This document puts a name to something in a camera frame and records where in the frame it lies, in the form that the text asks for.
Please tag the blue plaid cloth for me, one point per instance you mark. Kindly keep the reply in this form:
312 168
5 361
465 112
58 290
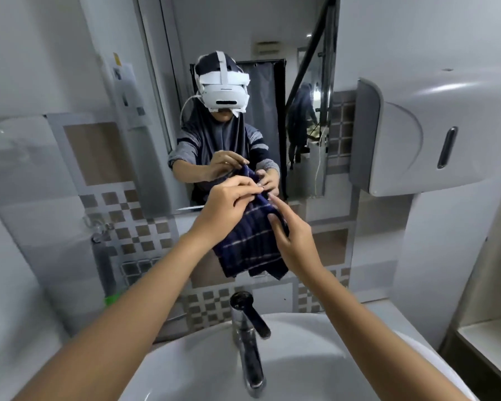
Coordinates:
246 246

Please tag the chrome lever faucet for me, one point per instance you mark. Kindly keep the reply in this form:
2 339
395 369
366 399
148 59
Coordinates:
246 354

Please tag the white paper towel dispenser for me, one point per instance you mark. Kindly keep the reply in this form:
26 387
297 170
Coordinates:
401 154

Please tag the white ceramic sink basin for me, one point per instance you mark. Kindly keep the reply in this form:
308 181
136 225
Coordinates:
309 363

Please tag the person's left hand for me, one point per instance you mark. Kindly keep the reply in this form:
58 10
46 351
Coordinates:
221 208

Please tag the frameless wall mirror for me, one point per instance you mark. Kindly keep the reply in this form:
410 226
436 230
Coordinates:
234 20

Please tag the clear wall hook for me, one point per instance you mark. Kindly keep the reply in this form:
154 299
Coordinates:
96 229

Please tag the person's right hand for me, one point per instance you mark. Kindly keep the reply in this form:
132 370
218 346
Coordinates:
298 246

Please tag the green and grey squeegee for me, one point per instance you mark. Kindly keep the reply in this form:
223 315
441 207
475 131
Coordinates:
104 267

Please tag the white side shelf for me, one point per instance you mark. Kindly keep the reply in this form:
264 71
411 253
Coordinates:
492 338

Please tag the person's left forearm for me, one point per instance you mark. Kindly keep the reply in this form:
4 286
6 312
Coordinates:
121 317

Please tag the person's right forearm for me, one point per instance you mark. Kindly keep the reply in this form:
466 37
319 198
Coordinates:
371 342

